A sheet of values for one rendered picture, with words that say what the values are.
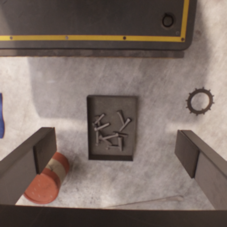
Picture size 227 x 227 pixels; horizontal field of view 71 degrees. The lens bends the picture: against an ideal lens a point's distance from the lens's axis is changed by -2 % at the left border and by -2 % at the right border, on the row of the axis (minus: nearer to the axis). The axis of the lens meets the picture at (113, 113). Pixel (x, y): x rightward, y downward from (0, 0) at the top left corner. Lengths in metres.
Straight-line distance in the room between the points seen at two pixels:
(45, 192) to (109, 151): 0.37
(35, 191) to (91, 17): 0.78
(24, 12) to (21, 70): 0.42
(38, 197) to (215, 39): 1.12
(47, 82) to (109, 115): 0.35
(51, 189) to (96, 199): 0.36
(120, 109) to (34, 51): 0.48
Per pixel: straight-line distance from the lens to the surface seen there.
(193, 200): 1.23
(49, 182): 0.86
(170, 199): 1.15
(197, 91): 0.90
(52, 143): 0.17
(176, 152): 0.17
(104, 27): 0.49
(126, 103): 0.82
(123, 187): 1.07
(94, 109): 0.84
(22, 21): 0.56
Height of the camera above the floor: 0.80
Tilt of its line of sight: 73 degrees down
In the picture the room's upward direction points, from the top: 176 degrees counter-clockwise
